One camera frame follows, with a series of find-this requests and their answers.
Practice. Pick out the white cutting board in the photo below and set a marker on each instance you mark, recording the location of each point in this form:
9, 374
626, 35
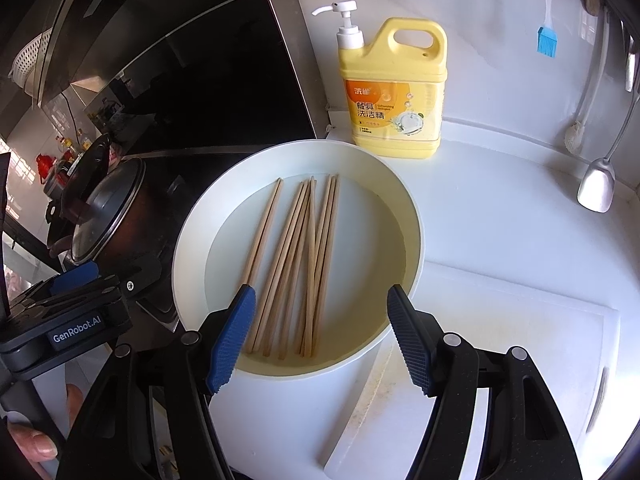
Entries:
518, 373

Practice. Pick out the person's left hand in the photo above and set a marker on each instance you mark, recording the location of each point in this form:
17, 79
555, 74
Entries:
36, 446

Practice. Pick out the black pot with lid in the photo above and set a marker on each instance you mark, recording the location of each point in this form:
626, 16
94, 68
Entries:
119, 215

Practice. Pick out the white colander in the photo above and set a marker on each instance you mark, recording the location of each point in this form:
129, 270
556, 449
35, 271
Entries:
28, 61

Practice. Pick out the white round basin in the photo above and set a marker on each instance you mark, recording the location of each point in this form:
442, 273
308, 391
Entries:
376, 241

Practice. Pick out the metal spatula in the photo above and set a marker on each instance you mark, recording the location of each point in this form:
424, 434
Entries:
596, 189

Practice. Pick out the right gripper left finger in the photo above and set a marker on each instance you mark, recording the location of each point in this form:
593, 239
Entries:
238, 318

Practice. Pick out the yellow dish soap bottle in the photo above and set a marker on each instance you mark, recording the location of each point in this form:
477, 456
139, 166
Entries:
395, 84

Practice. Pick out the blue silicone brush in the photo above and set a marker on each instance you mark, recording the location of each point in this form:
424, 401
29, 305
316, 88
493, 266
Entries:
547, 41

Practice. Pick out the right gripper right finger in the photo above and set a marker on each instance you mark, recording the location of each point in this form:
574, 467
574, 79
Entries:
417, 334

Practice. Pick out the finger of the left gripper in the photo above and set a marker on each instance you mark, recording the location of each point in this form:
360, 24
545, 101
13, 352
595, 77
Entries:
131, 281
77, 277

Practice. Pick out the black range hood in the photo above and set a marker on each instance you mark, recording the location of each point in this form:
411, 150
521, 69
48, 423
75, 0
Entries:
160, 75

